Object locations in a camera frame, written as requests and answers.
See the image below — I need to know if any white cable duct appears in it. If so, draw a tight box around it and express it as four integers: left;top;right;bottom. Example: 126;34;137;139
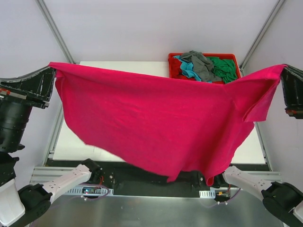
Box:
199;189;216;199
65;185;114;196

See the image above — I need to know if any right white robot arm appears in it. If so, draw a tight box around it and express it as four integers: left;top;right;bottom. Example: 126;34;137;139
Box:
213;65;303;227

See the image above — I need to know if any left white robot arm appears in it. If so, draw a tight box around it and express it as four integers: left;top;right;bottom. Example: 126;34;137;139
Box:
0;66;101;227

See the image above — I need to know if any right aluminium frame post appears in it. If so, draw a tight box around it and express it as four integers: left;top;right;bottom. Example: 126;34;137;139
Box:
239;0;287;72

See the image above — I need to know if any grey t shirt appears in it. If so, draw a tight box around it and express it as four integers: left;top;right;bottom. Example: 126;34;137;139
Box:
181;51;222;82

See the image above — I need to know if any left aluminium frame post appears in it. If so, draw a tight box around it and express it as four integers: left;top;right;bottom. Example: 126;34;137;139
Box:
35;0;76;64

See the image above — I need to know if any magenta t shirt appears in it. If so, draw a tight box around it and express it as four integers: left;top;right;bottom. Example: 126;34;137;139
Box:
49;62;285;186

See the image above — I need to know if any left white cable duct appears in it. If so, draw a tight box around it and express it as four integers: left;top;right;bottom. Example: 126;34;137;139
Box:
65;185;114;196

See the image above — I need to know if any right white cable duct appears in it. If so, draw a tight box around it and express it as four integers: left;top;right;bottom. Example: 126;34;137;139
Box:
199;189;216;199

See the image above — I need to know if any aluminium frame post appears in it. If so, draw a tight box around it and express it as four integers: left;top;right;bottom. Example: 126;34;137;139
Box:
239;0;287;72
35;0;76;64

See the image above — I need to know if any red t shirt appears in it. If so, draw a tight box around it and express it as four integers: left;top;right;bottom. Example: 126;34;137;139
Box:
168;58;195;81

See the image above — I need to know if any teal t shirt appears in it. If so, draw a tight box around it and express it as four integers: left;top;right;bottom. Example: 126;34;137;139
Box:
173;55;202;82

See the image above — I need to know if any green t shirt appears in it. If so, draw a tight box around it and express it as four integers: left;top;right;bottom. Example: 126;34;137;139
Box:
208;57;238;84

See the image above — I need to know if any red plastic bin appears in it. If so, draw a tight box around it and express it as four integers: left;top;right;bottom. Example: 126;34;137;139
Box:
168;51;241;84

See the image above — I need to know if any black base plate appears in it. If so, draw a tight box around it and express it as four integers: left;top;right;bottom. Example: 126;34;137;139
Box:
46;160;237;197

